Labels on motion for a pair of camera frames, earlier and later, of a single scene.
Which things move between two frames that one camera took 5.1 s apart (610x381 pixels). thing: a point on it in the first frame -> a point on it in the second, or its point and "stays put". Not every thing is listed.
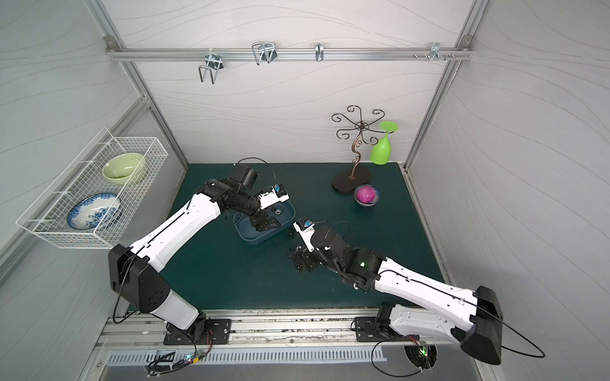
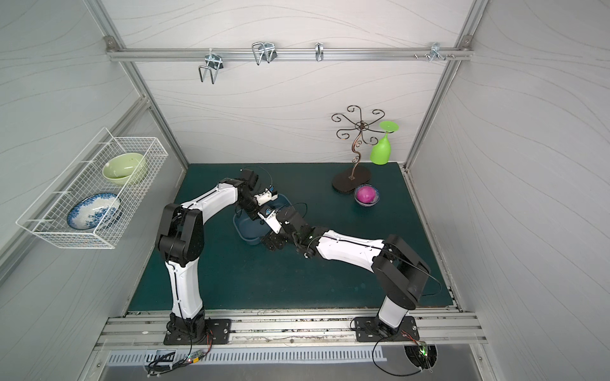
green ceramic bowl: [124, 168] stays put
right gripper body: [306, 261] -> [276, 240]
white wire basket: [93, 198] stays put
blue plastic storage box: [283, 210] stays put
